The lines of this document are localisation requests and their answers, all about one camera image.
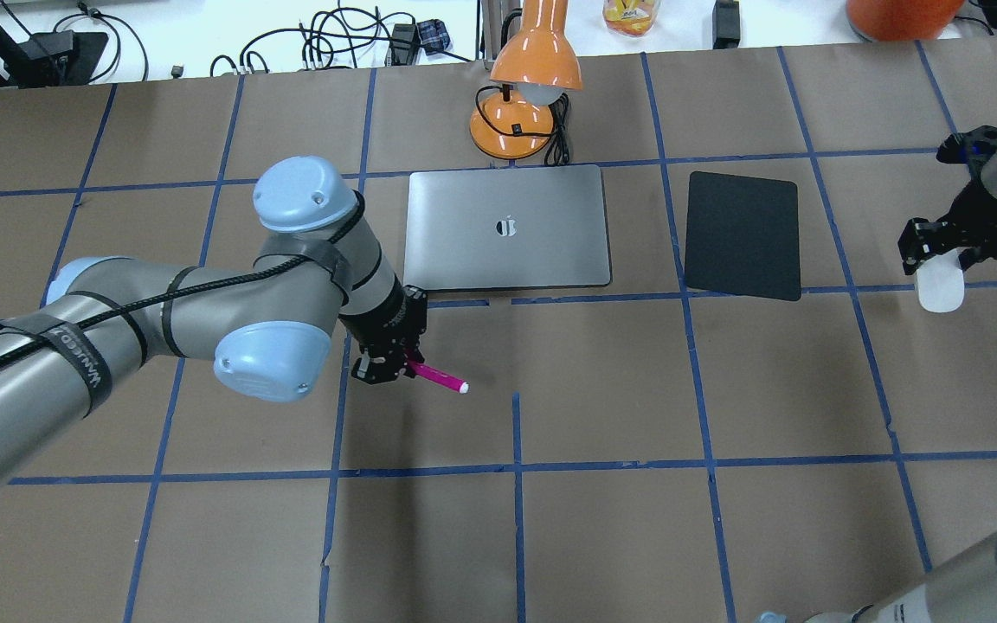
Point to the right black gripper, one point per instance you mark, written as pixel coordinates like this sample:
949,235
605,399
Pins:
974,218

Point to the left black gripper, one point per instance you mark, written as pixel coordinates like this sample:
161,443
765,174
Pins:
375,328

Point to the white computer mouse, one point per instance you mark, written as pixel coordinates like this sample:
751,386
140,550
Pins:
940,283

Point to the pink marker pen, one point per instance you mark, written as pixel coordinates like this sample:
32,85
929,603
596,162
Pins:
439,377

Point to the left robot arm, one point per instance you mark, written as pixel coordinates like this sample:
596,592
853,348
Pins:
266,332

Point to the black mousepad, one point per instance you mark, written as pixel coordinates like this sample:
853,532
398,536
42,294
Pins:
742,236

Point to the silver closed laptop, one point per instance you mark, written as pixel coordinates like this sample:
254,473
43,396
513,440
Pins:
516,228

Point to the orange cylindrical container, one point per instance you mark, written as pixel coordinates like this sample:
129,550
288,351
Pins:
900,20

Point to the black power adapter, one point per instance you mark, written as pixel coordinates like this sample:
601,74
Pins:
726,24

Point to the orange desk lamp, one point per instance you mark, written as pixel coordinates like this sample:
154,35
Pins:
522,112

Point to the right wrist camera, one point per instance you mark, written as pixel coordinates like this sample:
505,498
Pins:
973,149

